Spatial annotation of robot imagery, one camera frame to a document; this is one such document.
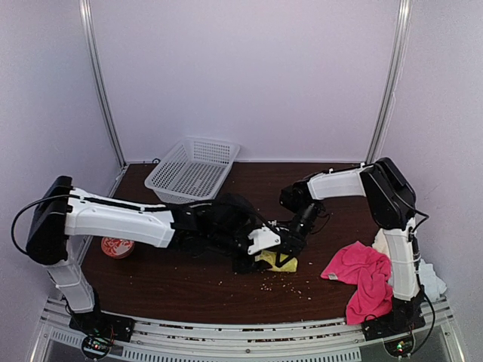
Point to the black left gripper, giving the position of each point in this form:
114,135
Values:
249,265

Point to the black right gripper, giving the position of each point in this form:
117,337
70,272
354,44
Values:
291,243

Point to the green and white patterned towel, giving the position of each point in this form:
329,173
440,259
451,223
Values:
267,261

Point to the pink towel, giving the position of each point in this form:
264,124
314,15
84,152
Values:
370,271

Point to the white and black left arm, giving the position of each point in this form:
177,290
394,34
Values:
41,230

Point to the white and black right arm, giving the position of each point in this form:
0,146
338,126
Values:
392,203

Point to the white perforated plastic basket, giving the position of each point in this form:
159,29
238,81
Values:
193,170

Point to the cream towel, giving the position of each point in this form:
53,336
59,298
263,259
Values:
380,243

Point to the red patterned bowl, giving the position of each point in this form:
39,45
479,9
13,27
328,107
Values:
117,248

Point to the light blue towel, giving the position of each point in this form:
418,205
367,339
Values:
435,287

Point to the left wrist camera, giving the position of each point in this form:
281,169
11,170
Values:
262,239

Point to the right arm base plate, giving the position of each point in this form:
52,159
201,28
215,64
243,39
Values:
390,325

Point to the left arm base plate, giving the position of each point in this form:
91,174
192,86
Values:
108,326

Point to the right aluminium corner post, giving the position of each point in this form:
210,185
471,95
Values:
394,71

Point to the aluminium corner post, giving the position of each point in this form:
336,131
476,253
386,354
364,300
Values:
394,71
100,87

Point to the left aluminium corner post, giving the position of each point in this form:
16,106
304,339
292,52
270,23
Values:
100,87

